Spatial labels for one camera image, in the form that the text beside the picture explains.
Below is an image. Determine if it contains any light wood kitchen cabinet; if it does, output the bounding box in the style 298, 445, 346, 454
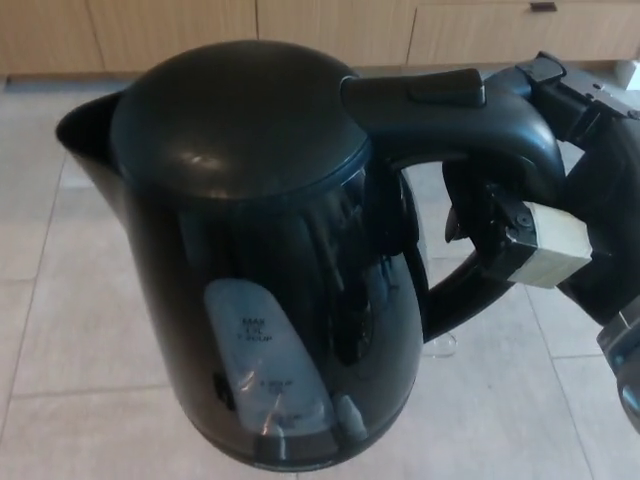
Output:
0, 0, 640, 77

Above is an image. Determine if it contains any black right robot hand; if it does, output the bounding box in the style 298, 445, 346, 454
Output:
444, 49, 640, 331

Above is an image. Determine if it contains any black electric kettle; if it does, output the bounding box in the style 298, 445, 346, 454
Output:
53, 42, 566, 459

